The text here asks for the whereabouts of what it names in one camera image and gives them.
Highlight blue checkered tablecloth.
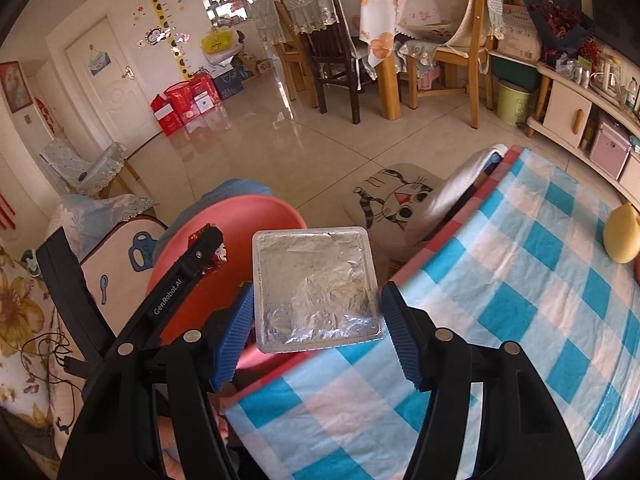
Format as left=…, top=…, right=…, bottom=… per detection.
left=227, top=148, right=639, bottom=479

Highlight dark wooden chair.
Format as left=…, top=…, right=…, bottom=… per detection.
left=282, top=0, right=361, bottom=125

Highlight white electric kettle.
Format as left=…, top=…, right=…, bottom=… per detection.
left=590, top=54, right=624, bottom=104

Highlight pink plastic bucket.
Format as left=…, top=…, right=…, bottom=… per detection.
left=148, top=194, right=306, bottom=344

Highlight dark flower bouquet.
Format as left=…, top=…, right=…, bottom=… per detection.
left=523, top=0, right=593, bottom=65

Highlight white tv cabinet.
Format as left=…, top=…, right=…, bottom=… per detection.
left=526, top=63, right=639, bottom=206

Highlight green waste bin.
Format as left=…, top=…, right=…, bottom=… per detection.
left=497, top=79, right=530, bottom=126

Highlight silver foil packet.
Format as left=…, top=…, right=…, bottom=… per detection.
left=252, top=226, right=383, bottom=354

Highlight red apple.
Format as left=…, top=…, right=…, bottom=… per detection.
left=634, top=255, right=640, bottom=285

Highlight cat pattern stool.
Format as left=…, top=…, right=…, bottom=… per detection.
left=344, top=162, right=444, bottom=243

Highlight pink storage box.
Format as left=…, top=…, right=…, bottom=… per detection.
left=590, top=118, right=631, bottom=179

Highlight wooden chair with cushion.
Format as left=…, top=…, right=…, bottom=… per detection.
left=396, top=0, right=504, bottom=129

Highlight red gift boxes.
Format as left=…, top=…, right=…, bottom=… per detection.
left=150, top=73, right=221, bottom=136

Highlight red candy wrapper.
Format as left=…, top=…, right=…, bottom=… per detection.
left=188, top=223, right=228, bottom=274

